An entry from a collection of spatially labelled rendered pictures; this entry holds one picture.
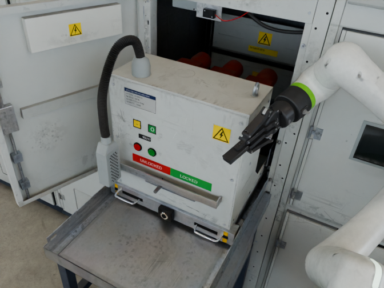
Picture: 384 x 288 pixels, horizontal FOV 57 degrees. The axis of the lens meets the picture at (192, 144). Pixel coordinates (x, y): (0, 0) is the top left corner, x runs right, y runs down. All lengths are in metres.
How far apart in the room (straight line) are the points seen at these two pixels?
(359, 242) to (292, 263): 0.71
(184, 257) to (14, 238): 1.55
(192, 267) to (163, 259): 0.10
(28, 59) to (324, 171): 1.12
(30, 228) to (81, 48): 1.56
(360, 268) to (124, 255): 0.75
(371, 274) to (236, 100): 0.56
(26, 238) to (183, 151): 1.65
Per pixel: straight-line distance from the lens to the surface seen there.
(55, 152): 1.52
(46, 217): 2.69
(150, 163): 1.27
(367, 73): 1.00
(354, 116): 1.29
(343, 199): 1.48
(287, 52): 1.93
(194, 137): 1.11
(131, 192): 1.42
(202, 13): 1.38
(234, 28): 1.98
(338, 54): 0.99
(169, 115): 1.12
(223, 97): 1.07
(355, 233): 1.14
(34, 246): 2.54
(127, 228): 1.38
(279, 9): 1.24
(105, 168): 1.26
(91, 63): 1.43
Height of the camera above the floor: 1.89
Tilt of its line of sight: 35 degrees down
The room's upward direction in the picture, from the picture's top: 4 degrees clockwise
